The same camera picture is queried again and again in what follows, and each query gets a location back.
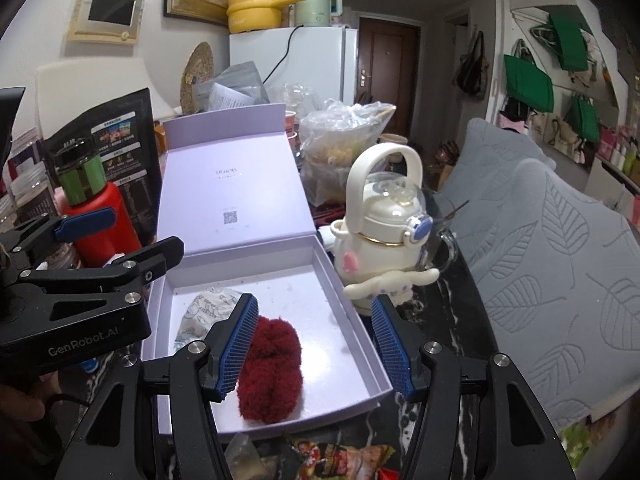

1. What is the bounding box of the woven straw fan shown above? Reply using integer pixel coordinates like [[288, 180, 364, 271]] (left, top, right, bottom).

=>
[[180, 41, 214, 115]]

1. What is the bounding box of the grey plastic mailer bag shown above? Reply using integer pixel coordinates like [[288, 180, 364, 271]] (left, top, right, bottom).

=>
[[192, 61, 269, 112]]

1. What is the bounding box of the white illustrated snack packet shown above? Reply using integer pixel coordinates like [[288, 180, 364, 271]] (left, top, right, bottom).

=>
[[174, 287, 241, 351]]

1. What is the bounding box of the black printed package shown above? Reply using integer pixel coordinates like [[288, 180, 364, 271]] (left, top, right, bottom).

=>
[[43, 88, 162, 245]]

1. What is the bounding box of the beige wall intercom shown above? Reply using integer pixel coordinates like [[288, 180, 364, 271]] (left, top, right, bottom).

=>
[[66, 0, 143, 46]]

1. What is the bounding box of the red water bottle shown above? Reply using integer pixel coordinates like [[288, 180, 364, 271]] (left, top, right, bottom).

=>
[[61, 182, 142, 268]]

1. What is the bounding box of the green tote bag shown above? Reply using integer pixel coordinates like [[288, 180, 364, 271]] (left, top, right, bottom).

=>
[[503, 54, 554, 113], [549, 13, 588, 72]]

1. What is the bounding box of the clear plastic food bag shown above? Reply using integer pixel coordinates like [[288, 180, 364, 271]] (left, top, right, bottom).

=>
[[298, 100, 396, 207]]

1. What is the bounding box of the lavender gift box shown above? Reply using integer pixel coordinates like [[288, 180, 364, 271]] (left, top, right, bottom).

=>
[[142, 104, 392, 440]]

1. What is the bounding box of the black hanging handbag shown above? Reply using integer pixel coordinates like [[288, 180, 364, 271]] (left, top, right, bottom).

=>
[[454, 30, 489, 100]]

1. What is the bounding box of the dark red fluffy scrunchie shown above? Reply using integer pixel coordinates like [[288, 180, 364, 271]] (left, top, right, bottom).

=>
[[236, 316, 303, 425]]

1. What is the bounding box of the gold brown snack bag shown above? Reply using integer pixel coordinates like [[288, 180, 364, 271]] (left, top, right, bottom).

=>
[[288, 437, 396, 480]]

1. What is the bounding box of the grey leaf-pattern chair cover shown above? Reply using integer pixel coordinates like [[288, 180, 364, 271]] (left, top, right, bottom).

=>
[[436, 118, 640, 429]]

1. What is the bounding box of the green band jar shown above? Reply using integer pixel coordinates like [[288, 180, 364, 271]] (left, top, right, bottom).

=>
[[53, 138, 107, 206]]

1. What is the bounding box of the brown entrance door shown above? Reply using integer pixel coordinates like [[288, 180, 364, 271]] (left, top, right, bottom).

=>
[[357, 18, 421, 138]]

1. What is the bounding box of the white mini fridge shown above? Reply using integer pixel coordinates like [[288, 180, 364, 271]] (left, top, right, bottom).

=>
[[229, 26, 358, 105]]

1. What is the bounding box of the yellow pot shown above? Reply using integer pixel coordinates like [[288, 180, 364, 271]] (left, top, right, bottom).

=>
[[227, 0, 305, 34]]

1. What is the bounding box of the green electric kettle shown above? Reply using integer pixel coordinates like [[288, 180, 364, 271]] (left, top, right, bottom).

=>
[[294, 0, 343, 27]]

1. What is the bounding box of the silver lid spice jar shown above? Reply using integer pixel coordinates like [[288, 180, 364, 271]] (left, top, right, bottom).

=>
[[12, 179, 58, 222]]

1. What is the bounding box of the cream cinnamoroll water bottle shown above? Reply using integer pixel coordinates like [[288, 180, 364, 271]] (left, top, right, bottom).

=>
[[330, 143, 440, 316]]

